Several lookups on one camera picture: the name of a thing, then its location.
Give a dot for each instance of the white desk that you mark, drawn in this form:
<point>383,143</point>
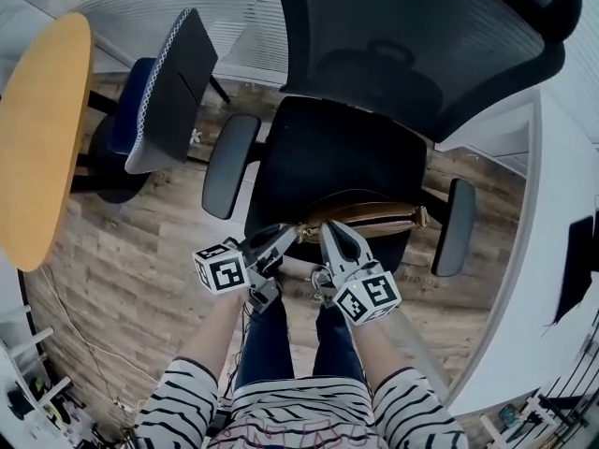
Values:
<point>547,166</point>

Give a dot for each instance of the black mesh office chair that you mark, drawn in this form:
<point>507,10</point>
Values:
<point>351,157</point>

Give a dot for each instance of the person's right forearm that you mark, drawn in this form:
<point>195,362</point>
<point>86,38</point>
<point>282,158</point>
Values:
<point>379,344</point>

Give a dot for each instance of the person's left leg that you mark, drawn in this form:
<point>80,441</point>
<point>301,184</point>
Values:
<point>267,344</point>

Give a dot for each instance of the black cloth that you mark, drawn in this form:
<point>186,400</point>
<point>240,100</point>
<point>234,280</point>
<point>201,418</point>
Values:
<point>575,260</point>

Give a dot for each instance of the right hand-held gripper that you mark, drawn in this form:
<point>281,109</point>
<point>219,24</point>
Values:
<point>367,297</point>

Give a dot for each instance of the white shelf rack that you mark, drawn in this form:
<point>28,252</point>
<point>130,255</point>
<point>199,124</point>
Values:
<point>33,339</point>

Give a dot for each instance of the grey-backed blue chair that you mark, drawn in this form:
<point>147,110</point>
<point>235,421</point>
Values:
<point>178,87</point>

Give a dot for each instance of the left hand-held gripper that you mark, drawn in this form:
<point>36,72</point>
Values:
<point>222,269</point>

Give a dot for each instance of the person's left forearm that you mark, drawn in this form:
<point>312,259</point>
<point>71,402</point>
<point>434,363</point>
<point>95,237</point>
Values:
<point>210,335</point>

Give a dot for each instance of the person's right leg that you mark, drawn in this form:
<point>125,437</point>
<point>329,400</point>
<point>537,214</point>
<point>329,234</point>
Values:
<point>337,349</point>

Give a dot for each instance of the person's leg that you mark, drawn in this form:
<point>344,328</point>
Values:
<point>337,349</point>
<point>267,344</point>

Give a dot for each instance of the brown leather handbag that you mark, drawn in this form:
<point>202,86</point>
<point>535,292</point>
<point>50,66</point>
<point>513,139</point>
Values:
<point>374,215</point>

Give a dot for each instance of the white flower-shaped floor sticker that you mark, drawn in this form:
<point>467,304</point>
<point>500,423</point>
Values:
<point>195,137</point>

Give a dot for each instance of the round wooden table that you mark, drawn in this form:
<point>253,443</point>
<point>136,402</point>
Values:
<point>37,134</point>

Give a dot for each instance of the striped white shirt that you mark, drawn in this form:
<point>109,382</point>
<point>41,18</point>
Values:
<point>299,405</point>

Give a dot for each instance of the grey sneaker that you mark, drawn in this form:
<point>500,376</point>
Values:
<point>319,293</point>

